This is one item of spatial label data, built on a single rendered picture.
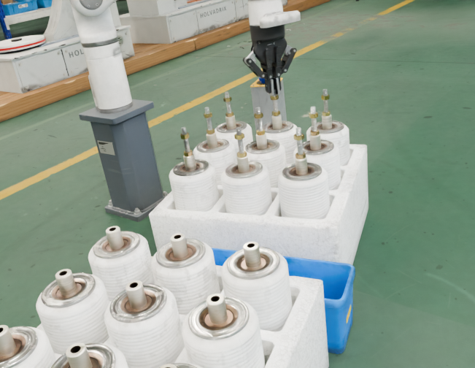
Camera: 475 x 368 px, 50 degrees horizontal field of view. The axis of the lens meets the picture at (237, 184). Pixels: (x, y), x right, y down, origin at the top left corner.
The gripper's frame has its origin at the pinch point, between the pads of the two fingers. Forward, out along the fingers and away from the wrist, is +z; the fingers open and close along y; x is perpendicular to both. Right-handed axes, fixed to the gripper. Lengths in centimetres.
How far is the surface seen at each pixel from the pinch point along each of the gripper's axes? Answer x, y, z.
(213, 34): -250, -87, 29
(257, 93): -15.9, -3.7, 5.7
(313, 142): 17.4, 1.1, 8.5
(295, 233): 30.3, 14.2, 19.0
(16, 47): -204, 45, 6
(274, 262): 48, 28, 10
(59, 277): 37, 55, 7
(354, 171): 19.0, -7.6, 17.1
